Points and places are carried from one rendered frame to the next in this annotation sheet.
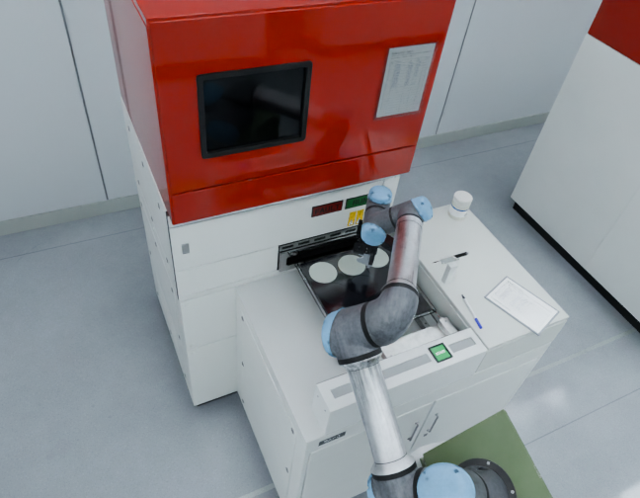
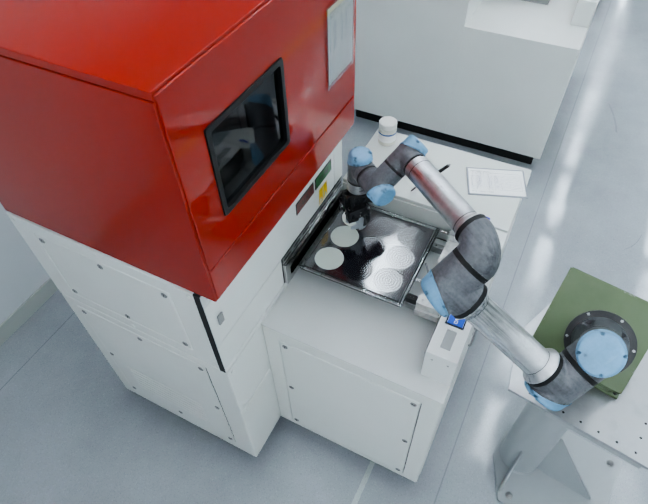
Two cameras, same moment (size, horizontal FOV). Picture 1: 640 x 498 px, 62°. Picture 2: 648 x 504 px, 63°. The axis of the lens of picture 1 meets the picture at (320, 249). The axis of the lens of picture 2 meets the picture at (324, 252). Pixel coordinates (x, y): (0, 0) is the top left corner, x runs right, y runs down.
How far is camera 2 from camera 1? 64 cm
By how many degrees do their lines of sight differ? 21
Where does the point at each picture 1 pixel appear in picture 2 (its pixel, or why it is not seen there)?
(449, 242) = not seen: hidden behind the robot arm
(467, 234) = not seen: hidden behind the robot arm
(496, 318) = (491, 205)
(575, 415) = (520, 247)
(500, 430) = (579, 284)
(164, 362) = (189, 443)
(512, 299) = (487, 183)
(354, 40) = (304, 16)
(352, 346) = (468, 295)
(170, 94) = (188, 165)
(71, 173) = not seen: outside the picture
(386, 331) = (494, 263)
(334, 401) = (451, 353)
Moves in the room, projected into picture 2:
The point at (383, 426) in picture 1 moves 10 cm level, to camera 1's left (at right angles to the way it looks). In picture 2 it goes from (525, 341) to (496, 359)
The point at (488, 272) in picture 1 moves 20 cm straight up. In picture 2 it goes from (452, 172) to (461, 128)
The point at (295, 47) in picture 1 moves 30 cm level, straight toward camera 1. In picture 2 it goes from (268, 50) to (359, 114)
